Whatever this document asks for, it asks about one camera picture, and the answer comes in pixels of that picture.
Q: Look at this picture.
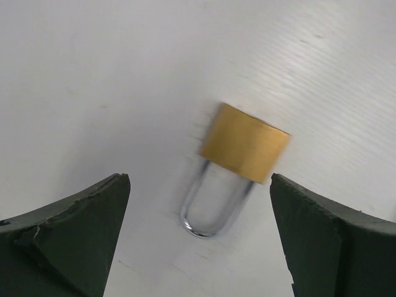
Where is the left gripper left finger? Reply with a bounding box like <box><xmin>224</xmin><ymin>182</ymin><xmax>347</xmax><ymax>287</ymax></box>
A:
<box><xmin>1</xmin><ymin>174</ymin><xmax>131</xmax><ymax>296</ymax></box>

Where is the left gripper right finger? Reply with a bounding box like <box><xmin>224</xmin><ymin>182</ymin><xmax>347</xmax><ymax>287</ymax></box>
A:
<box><xmin>270</xmin><ymin>174</ymin><xmax>395</xmax><ymax>296</ymax></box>

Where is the tall brass padlock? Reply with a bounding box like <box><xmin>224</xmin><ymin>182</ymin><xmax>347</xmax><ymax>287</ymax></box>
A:
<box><xmin>179</xmin><ymin>103</ymin><xmax>291</xmax><ymax>239</ymax></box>

